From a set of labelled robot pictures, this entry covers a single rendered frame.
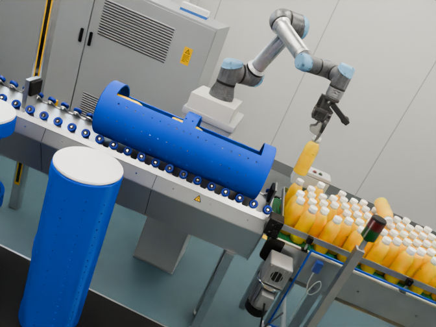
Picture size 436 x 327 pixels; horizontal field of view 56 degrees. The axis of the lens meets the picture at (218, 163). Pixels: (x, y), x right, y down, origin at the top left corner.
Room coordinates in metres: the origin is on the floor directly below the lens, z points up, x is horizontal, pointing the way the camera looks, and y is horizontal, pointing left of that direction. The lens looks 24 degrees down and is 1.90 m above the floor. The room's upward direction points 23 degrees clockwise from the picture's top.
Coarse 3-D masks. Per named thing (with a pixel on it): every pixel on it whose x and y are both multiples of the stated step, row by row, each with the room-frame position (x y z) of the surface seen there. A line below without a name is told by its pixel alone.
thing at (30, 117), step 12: (36, 120) 1.79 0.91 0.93; (60, 132) 1.78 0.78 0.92; (72, 132) 1.80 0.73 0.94; (84, 144) 1.78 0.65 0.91; (96, 144) 1.79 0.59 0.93; (120, 156) 1.78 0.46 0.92; (144, 168) 1.78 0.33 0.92; (156, 168) 1.79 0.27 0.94; (180, 180) 1.78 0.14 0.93; (204, 192) 1.78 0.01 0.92; (228, 204) 1.77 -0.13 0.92; (240, 204) 1.78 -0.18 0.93; (264, 216) 1.78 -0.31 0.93
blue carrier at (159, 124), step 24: (96, 120) 1.76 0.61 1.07; (120, 120) 1.76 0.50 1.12; (144, 120) 1.77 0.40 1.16; (168, 120) 1.80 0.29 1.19; (192, 120) 1.84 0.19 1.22; (144, 144) 1.76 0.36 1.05; (168, 144) 1.75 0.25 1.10; (192, 144) 1.76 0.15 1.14; (216, 144) 1.78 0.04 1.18; (240, 144) 2.02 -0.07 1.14; (264, 144) 1.91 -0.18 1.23; (192, 168) 1.77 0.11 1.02; (216, 168) 1.75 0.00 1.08; (240, 168) 1.75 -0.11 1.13; (264, 168) 1.77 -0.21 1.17; (240, 192) 1.79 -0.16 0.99
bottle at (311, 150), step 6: (306, 144) 1.86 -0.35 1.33; (312, 144) 1.84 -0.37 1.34; (318, 144) 1.86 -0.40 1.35; (306, 150) 1.84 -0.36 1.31; (312, 150) 1.83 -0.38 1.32; (318, 150) 1.85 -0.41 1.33; (300, 156) 1.85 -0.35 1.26; (306, 156) 1.83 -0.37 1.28; (312, 156) 1.83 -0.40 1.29; (300, 162) 1.84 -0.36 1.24; (306, 162) 1.83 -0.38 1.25; (312, 162) 1.84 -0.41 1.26; (294, 168) 1.85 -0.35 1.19; (300, 168) 1.83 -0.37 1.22; (306, 168) 1.83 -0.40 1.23; (300, 174) 1.83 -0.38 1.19; (306, 174) 1.84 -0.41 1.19
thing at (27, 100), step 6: (30, 78) 1.89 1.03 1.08; (36, 78) 1.92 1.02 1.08; (30, 84) 1.86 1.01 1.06; (36, 84) 1.89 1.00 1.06; (24, 90) 1.85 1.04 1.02; (30, 90) 1.86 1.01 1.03; (36, 90) 1.90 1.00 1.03; (24, 96) 1.85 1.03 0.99; (30, 96) 1.86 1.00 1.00; (36, 96) 1.94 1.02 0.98; (24, 102) 1.85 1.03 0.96; (30, 102) 1.90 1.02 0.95; (24, 108) 1.85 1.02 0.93
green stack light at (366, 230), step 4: (364, 228) 1.53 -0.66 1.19; (368, 228) 1.51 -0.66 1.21; (364, 232) 1.51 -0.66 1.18; (368, 232) 1.50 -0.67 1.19; (372, 232) 1.50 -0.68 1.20; (364, 236) 1.51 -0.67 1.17; (368, 236) 1.50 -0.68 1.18; (372, 236) 1.49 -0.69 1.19; (376, 236) 1.50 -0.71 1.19; (368, 240) 1.50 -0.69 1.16; (372, 240) 1.50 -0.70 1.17
